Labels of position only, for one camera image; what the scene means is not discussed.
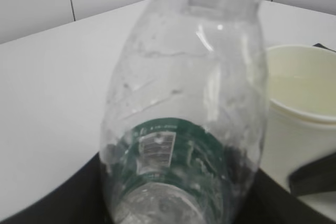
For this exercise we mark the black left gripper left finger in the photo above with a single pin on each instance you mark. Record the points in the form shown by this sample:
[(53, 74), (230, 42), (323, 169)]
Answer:
[(77, 200)]

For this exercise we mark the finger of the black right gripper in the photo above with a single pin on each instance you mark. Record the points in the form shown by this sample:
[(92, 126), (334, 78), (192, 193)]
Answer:
[(319, 45), (314, 178)]

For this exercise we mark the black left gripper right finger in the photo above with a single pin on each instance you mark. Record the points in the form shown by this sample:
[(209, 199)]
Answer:
[(268, 202)]

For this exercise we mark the white paper cup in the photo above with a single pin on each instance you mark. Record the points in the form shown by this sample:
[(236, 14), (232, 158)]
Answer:
[(301, 126)]

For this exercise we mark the clear green-label water bottle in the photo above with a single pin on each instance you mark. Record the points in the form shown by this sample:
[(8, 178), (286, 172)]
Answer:
[(186, 113)]

